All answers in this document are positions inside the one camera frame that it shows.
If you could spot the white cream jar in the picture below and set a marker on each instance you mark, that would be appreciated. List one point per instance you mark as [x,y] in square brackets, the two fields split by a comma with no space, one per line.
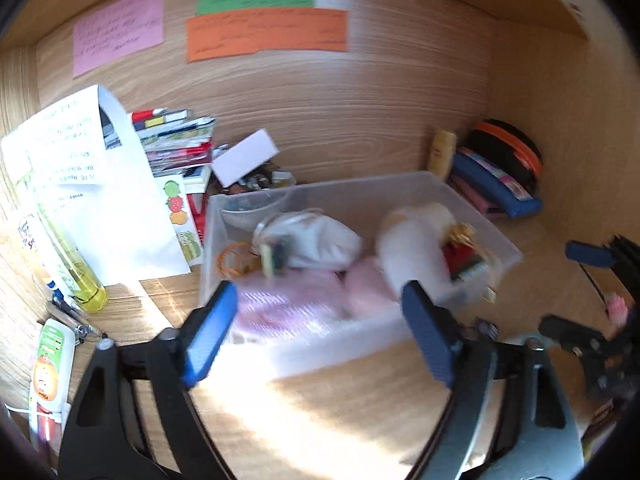
[409,248]

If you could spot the white drawstring pouch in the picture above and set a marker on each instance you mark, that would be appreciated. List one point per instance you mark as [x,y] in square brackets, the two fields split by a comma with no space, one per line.
[312,240]

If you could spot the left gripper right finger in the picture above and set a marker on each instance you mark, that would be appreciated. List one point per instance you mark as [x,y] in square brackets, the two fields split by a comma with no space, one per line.
[507,416]

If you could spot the person right hand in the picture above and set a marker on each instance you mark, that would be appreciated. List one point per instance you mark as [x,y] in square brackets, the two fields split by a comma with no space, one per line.
[617,310]

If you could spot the clear plastic storage bin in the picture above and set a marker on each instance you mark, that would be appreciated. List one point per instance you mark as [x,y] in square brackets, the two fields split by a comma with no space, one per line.
[296,321]

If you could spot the red pouch gold ribbon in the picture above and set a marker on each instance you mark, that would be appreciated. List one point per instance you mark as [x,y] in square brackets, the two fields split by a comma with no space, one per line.
[464,256]

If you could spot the white ceramic bowl of trinkets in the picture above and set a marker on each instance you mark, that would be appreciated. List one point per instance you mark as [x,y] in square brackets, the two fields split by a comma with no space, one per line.
[245,211]

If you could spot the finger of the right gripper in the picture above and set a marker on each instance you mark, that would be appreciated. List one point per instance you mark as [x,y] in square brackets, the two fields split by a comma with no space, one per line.
[589,255]
[569,334]

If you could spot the small white box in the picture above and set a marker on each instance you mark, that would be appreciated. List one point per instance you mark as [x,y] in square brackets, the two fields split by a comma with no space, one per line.
[244,157]

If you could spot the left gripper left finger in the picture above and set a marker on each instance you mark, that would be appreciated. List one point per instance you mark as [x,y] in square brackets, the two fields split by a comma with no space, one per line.
[105,437]

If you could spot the orange label cream tube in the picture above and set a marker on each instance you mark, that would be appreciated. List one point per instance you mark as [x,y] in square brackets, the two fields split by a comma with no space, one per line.
[52,370]

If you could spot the blue patchwork pouch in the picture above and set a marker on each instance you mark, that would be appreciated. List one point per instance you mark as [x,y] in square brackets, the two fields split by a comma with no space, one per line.
[496,185]

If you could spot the black orange round case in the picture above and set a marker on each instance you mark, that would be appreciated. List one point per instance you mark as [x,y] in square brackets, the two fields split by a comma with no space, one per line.
[509,149]

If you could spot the green sticky note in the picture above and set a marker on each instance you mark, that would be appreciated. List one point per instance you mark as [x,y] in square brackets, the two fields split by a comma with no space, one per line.
[204,7]

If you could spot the orange sticky note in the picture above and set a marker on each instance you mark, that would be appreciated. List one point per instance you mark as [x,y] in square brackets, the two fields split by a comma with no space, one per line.
[249,31]

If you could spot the pink sticky note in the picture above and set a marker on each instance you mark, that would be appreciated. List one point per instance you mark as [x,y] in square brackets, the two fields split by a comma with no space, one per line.
[120,29]

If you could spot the stack of books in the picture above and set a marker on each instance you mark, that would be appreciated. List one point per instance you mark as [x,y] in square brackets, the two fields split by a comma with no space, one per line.
[177,144]

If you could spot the yellow green spray bottle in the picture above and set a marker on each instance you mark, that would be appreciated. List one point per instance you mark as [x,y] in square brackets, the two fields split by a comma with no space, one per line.
[66,265]

